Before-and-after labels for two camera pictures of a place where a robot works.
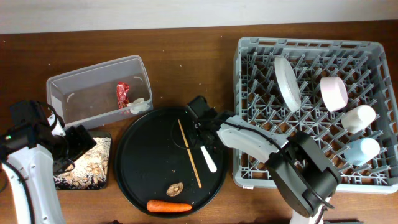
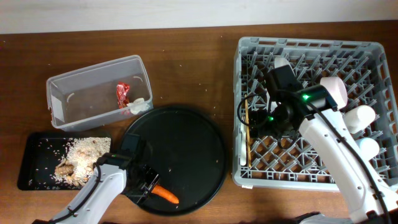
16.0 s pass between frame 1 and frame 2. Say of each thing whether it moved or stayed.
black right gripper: moved
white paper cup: stayed
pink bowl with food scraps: stayed
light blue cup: stayed
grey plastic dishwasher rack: stayed
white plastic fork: moved
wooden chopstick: moved
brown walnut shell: moved
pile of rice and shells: stayed
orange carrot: moved
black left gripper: moved
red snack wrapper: stayed
